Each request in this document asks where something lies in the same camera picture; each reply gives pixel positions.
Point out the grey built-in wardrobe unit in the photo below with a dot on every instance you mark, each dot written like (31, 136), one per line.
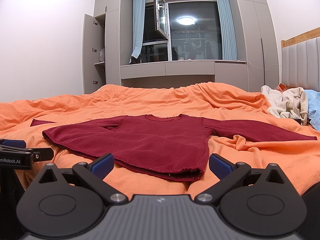
(257, 62)

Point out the orange bed sheet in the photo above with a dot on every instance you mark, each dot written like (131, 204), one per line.
(25, 120)

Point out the window with open sash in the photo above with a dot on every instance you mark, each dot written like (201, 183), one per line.
(181, 30)

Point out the small black box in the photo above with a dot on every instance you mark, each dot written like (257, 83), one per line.
(298, 121)

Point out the dark red long-sleeve shirt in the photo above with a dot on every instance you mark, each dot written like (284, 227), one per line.
(174, 148)

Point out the left light blue curtain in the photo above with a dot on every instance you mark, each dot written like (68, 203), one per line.
(138, 27)

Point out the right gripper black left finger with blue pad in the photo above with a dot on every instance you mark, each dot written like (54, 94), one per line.
(69, 202)

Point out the open grey wardrobe door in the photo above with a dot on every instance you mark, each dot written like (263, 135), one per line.
(90, 48)

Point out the cream white clothes pile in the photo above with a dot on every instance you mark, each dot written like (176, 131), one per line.
(291, 104)

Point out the grey padded headboard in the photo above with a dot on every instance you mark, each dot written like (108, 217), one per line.
(300, 60)

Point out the light blue garment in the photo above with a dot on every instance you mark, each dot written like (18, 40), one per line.
(313, 108)

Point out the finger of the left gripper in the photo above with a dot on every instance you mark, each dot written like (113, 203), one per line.
(13, 143)
(42, 154)

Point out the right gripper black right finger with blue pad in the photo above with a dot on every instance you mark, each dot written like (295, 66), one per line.
(255, 202)

